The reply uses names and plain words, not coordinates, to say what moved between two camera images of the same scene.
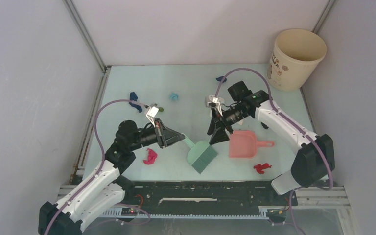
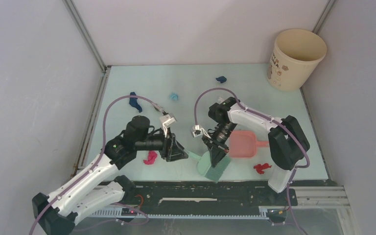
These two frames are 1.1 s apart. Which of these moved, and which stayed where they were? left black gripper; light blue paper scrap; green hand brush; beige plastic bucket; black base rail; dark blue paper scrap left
Moved: left black gripper; green hand brush
Stayed: light blue paper scrap; beige plastic bucket; black base rail; dark blue paper scrap left
